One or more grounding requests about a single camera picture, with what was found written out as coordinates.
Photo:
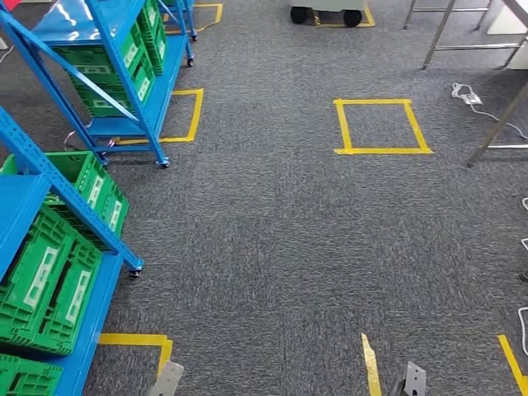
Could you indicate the white cart black wheels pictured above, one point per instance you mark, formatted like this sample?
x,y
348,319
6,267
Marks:
x,y
326,6

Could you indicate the yellow floor tape square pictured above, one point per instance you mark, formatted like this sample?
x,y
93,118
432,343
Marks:
x,y
371,366

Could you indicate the white office desk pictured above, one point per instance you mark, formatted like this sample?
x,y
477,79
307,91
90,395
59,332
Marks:
x,y
505,24

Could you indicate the steel workbench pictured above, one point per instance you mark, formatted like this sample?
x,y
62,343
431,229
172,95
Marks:
x,y
495,128

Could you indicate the white power strip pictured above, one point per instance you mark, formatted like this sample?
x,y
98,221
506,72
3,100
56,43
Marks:
x,y
471,99

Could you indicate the blue metal shelf rack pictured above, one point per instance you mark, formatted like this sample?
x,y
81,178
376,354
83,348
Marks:
x,y
124,71
188,16
25,213

